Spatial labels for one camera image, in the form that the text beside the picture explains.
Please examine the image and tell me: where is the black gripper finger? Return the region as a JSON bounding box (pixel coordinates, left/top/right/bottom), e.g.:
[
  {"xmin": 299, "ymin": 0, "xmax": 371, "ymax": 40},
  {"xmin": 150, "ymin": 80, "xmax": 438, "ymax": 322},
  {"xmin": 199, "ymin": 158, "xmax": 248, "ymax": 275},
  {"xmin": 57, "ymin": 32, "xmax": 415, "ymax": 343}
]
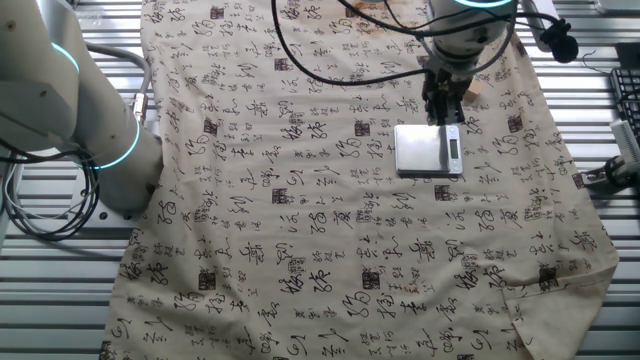
[
  {"xmin": 443, "ymin": 94, "xmax": 467, "ymax": 126},
  {"xmin": 422, "ymin": 87, "xmax": 445, "ymax": 125}
]

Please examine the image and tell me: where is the grey flat device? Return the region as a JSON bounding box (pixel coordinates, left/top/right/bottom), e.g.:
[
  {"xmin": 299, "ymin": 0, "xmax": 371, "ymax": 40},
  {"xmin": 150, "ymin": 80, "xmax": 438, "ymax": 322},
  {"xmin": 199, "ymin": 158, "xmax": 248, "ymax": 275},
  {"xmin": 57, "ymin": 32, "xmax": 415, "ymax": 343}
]
[{"xmin": 593, "ymin": 0, "xmax": 640, "ymax": 15}]

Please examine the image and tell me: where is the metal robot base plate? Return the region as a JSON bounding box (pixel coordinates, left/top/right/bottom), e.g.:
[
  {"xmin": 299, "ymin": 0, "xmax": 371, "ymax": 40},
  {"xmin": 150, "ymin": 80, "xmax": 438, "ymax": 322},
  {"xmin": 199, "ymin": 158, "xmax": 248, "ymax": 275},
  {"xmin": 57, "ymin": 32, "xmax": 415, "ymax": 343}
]
[{"xmin": 67, "ymin": 149, "xmax": 151, "ymax": 232}]

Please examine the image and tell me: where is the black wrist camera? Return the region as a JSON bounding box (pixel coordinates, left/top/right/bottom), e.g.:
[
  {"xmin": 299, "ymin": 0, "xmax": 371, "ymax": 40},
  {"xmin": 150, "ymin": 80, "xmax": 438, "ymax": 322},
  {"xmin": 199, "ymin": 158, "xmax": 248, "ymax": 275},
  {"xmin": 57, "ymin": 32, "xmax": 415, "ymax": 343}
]
[{"xmin": 539, "ymin": 18, "xmax": 580, "ymax": 64}]

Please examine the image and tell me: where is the silver camera box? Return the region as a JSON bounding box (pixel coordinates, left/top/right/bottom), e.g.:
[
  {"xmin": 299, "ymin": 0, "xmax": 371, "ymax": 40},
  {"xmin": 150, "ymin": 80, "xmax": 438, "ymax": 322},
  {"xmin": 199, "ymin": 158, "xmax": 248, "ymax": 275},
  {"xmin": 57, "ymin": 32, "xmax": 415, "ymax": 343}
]
[{"xmin": 609, "ymin": 118, "xmax": 640, "ymax": 164}]

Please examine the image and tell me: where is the calligraphy print beige tablecloth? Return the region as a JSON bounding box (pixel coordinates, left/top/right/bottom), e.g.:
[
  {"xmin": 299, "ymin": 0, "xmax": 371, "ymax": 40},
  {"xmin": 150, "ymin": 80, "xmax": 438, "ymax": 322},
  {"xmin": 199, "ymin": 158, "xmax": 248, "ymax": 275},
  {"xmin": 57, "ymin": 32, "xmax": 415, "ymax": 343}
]
[{"xmin": 98, "ymin": 0, "xmax": 621, "ymax": 360}]

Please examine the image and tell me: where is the black box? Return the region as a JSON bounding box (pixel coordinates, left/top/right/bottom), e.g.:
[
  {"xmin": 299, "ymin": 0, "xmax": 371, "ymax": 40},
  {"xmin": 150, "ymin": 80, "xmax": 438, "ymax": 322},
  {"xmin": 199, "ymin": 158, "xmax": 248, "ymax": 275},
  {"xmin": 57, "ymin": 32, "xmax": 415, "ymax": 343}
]
[{"xmin": 614, "ymin": 42, "xmax": 640, "ymax": 69}]

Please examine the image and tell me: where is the black keyboard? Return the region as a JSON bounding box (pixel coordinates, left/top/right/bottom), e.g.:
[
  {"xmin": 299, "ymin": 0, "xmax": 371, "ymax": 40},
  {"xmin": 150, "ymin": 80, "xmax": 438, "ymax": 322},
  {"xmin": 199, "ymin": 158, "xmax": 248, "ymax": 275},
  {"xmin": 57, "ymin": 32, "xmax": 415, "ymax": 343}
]
[{"xmin": 609, "ymin": 67, "xmax": 640, "ymax": 146}]

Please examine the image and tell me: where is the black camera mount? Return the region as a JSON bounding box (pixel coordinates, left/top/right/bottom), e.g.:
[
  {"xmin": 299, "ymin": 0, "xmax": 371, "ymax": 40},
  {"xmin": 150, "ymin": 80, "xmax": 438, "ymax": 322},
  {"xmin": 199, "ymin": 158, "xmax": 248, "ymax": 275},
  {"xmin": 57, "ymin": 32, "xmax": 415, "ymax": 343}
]
[{"xmin": 579, "ymin": 155, "xmax": 640, "ymax": 195}]

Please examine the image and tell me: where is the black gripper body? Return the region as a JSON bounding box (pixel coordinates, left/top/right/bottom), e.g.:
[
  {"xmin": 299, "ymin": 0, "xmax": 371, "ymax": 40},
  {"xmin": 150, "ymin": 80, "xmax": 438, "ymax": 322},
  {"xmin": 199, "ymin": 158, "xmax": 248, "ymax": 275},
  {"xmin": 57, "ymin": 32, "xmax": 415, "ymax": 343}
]
[{"xmin": 422, "ymin": 64, "xmax": 469, "ymax": 109}]

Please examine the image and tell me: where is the grey cable with metal connector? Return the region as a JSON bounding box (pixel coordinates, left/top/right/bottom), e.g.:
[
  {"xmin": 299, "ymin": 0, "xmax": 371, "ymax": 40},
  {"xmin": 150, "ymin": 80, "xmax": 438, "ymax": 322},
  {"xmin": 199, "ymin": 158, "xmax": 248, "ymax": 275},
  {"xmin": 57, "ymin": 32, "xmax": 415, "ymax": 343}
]
[{"xmin": 84, "ymin": 42, "xmax": 153, "ymax": 126}]

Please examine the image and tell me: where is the small wooden cube block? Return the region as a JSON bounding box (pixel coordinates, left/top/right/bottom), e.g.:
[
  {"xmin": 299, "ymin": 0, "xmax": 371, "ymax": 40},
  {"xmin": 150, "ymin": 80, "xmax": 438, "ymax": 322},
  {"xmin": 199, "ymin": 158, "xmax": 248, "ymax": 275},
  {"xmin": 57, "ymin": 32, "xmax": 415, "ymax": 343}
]
[{"xmin": 462, "ymin": 82, "xmax": 485, "ymax": 106}]

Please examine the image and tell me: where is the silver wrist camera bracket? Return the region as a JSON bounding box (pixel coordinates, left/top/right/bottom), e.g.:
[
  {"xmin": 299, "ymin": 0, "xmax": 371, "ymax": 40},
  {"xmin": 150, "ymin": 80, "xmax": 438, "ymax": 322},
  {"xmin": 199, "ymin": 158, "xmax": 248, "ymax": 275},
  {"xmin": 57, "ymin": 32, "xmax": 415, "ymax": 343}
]
[{"xmin": 518, "ymin": 0, "xmax": 554, "ymax": 53}]

